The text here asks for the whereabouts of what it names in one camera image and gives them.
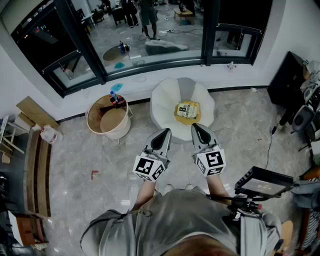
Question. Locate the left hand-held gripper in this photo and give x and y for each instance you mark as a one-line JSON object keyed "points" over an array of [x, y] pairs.
{"points": [[150, 167]]}

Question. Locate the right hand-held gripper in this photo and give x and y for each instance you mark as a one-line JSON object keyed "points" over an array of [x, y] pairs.
{"points": [[212, 162]]}

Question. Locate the pale green black-print book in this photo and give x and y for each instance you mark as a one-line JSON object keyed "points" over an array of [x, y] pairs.
{"points": [[187, 110]]}

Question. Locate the white petal-shaped chair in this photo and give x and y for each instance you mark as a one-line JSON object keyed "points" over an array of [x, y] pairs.
{"points": [[165, 105]]}

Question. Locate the person's left forearm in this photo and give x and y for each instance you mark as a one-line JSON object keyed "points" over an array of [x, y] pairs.
{"points": [[143, 195]]}

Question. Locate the person's right forearm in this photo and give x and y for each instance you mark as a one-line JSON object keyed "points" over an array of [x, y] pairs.
{"points": [[215, 186]]}

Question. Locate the yellow round seat cushion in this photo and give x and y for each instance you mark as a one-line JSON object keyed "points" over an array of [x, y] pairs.
{"points": [[185, 120]]}

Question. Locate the person's left shoe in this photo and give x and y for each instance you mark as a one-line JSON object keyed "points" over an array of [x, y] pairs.
{"points": [[168, 188]]}

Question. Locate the round beige basket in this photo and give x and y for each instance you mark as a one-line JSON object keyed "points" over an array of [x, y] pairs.
{"points": [[113, 123]]}

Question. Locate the person's grey shirt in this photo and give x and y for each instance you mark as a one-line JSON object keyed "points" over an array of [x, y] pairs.
{"points": [[175, 212]]}

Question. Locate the black monitor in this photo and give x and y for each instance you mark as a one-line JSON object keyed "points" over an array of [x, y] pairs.
{"points": [[262, 183]]}

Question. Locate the clear plastic bottle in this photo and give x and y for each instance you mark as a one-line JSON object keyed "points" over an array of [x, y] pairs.
{"points": [[231, 66]]}

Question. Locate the black chair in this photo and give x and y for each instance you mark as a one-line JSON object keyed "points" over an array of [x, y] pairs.
{"points": [[302, 118]]}

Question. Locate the large clear water jug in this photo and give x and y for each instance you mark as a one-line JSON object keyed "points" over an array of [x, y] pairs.
{"points": [[50, 135]]}

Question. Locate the wooden steps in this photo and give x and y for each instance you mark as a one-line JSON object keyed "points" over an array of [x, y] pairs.
{"points": [[37, 175]]}

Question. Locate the wooden board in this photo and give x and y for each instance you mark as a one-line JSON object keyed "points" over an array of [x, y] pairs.
{"points": [[35, 110]]}

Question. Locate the striped cloth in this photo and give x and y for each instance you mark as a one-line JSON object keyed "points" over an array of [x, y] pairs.
{"points": [[312, 230]]}

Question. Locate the white wooden table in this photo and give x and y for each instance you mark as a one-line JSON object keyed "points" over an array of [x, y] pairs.
{"points": [[10, 135]]}

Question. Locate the small wooden stool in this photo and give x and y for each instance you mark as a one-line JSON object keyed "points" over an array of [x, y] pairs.
{"points": [[5, 158]]}

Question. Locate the brown wooden cabinet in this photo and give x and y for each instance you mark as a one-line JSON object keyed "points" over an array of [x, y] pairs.
{"points": [[27, 227]]}

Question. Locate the black window frame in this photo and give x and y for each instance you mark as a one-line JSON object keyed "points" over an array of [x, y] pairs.
{"points": [[75, 37]]}

